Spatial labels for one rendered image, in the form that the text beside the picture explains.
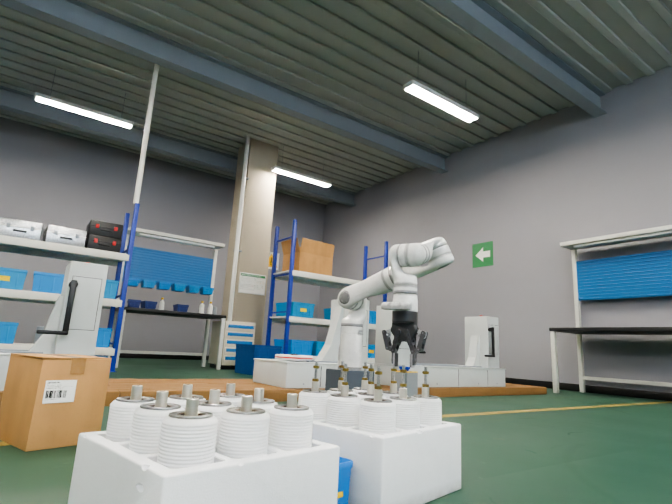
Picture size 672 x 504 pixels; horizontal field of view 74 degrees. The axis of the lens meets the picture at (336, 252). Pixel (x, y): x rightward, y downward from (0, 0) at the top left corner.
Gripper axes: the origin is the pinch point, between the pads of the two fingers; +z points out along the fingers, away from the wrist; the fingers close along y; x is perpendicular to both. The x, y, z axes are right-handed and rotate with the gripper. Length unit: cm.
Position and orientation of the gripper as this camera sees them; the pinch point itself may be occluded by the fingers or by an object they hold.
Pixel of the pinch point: (403, 361)
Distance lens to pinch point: 134.0
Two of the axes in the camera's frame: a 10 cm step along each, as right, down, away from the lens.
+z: -0.5, 9.8, -2.1
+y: -8.4, 0.7, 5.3
